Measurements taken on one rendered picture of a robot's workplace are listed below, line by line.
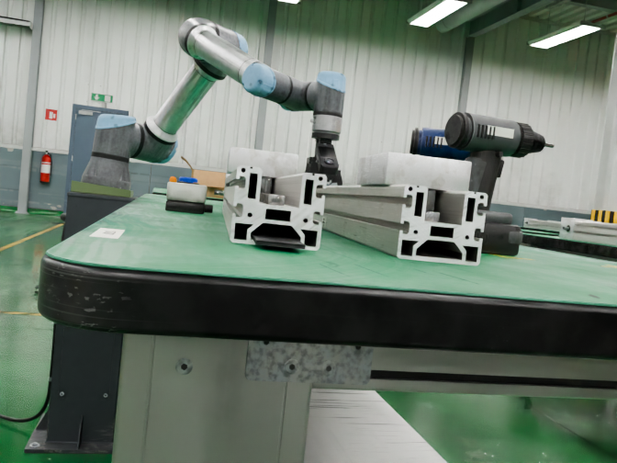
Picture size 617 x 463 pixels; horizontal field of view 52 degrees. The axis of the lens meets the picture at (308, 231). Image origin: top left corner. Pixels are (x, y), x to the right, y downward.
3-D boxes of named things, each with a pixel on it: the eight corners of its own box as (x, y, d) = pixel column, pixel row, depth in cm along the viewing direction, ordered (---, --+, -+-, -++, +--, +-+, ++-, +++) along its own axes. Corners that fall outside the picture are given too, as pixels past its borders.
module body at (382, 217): (302, 221, 151) (306, 186, 151) (342, 225, 153) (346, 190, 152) (396, 258, 72) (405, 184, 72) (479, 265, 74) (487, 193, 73)
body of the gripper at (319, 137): (331, 183, 167) (336, 137, 166) (338, 183, 158) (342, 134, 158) (303, 180, 166) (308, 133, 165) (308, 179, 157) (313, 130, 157)
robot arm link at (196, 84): (116, 139, 211) (207, 11, 185) (153, 148, 222) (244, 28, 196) (126, 165, 205) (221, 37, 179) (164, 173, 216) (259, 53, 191)
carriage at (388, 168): (354, 202, 94) (359, 157, 94) (424, 210, 96) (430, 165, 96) (382, 206, 79) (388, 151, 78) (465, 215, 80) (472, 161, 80)
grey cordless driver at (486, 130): (426, 245, 104) (442, 112, 103) (523, 254, 111) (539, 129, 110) (452, 251, 97) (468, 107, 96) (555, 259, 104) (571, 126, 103)
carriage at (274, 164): (224, 188, 116) (228, 152, 116) (284, 195, 118) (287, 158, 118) (226, 188, 100) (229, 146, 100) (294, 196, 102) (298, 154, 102)
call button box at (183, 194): (167, 208, 139) (170, 180, 138) (212, 213, 140) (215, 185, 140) (164, 210, 131) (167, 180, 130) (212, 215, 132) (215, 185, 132)
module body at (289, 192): (222, 213, 148) (226, 176, 148) (264, 218, 150) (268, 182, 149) (229, 242, 69) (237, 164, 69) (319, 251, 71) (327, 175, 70)
